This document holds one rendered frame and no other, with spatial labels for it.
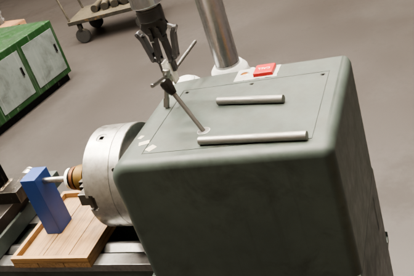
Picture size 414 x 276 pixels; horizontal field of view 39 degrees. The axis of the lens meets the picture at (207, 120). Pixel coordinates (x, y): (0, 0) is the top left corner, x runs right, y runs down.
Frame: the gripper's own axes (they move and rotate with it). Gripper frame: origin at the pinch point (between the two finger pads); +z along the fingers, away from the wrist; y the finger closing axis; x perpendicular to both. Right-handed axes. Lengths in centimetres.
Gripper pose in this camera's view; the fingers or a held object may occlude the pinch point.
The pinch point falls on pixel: (170, 71)
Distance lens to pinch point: 172.0
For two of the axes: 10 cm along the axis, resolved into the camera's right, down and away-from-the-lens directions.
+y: -9.2, 1.0, 3.9
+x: -2.8, 5.2, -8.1
